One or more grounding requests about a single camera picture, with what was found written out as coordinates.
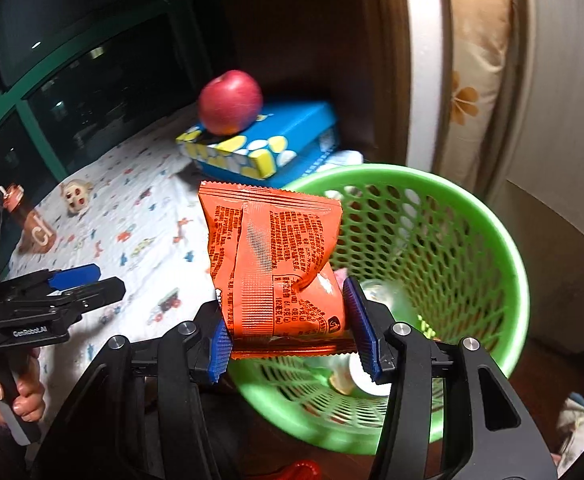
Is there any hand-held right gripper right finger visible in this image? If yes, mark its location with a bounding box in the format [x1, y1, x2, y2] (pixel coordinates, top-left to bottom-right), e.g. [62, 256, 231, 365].
[342, 276, 558, 480]

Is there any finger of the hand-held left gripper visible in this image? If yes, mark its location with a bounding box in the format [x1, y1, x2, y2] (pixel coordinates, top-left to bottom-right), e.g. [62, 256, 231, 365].
[46, 263, 101, 292]
[72, 276, 126, 315]

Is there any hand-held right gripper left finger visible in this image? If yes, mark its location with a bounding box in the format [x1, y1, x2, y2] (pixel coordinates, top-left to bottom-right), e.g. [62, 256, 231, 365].
[32, 302, 235, 480]

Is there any orange snack packet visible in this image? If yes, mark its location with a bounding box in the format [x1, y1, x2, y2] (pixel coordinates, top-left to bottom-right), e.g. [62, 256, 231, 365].
[198, 180, 357, 361]

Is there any green plastic mesh basket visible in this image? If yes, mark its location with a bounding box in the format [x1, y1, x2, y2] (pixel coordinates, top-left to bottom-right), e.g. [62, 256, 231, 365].
[229, 162, 530, 456]

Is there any person's left hand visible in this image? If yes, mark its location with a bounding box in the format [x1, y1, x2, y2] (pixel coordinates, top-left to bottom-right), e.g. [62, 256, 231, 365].
[0, 347, 46, 420]

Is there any orange plastic water bottle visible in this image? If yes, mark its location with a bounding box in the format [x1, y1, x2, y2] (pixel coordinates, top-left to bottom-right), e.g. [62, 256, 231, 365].
[0, 184, 55, 255]

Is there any white printed blanket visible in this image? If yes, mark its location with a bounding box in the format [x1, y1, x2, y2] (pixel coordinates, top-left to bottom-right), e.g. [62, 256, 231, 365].
[0, 110, 223, 411]

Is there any red shiny wrapper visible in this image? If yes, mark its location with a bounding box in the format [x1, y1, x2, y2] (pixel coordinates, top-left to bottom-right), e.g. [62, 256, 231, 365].
[272, 460, 323, 480]

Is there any white crumpled plastic bag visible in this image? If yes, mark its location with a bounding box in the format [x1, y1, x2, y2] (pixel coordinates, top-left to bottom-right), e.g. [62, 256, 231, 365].
[317, 149, 365, 174]

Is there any blue patterned tissue box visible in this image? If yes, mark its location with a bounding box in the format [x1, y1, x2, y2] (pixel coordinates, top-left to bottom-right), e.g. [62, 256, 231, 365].
[175, 101, 340, 181]

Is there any red apple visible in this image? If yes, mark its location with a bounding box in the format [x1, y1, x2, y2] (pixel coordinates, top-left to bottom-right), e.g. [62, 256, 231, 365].
[198, 70, 263, 136]

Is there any floral patterned cloth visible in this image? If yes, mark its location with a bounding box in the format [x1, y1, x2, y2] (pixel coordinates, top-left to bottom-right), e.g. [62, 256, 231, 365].
[556, 394, 584, 463]

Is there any white curved panel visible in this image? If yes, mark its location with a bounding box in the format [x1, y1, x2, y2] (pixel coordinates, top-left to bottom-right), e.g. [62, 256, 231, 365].
[401, 0, 449, 173]

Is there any cream floral pillow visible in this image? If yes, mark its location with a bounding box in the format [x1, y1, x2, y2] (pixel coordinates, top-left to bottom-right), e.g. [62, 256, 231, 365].
[444, 0, 517, 183]

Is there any green window frame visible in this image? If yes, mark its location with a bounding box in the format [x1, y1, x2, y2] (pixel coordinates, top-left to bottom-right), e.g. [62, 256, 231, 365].
[0, 0, 197, 181]

